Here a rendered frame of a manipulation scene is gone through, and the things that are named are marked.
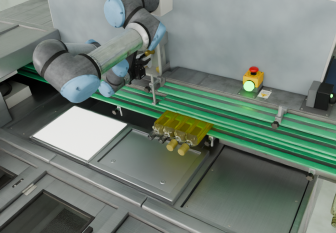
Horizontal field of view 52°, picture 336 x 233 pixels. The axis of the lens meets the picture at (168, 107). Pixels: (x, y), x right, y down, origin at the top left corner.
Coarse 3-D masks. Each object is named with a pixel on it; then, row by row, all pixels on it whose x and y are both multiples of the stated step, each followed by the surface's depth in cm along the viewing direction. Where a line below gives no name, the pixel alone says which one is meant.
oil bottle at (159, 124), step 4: (164, 112) 164; (168, 112) 164; (172, 112) 164; (160, 116) 162; (164, 116) 162; (168, 116) 161; (172, 116) 162; (156, 120) 160; (160, 120) 159; (164, 120) 159; (168, 120) 159; (156, 124) 157; (160, 124) 157; (164, 124) 157; (152, 128) 158; (156, 128) 156; (160, 128) 156; (160, 132) 157
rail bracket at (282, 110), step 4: (280, 108) 130; (284, 108) 137; (288, 108) 138; (280, 112) 131; (284, 112) 137; (276, 116) 133; (280, 116) 132; (276, 120) 132; (280, 120) 132; (272, 124) 130; (276, 124) 129
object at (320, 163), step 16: (96, 96) 192; (112, 96) 191; (144, 112) 175; (160, 112) 175; (224, 128) 160; (240, 144) 151; (256, 144) 149; (272, 144) 148; (288, 160) 141; (304, 160) 139; (320, 160) 139
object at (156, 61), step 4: (156, 48) 174; (140, 52) 179; (144, 52) 180; (156, 52) 175; (144, 56) 181; (156, 56) 177; (152, 60) 180; (156, 60) 178; (160, 60) 168; (152, 64) 181; (156, 64) 180; (160, 64) 169; (148, 68) 180; (152, 68) 180; (160, 68) 170; (148, 72) 177; (152, 72) 177; (156, 72) 176; (160, 72) 171; (156, 76) 174
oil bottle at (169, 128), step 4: (176, 116) 160; (180, 116) 160; (184, 116) 160; (172, 120) 158; (176, 120) 158; (180, 120) 158; (168, 124) 156; (172, 124) 156; (176, 124) 156; (164, 128) 154; (168, 128) 154; (172, 128) 153; (168, 132) 153; (172, 132) 153; (172, 136) 154
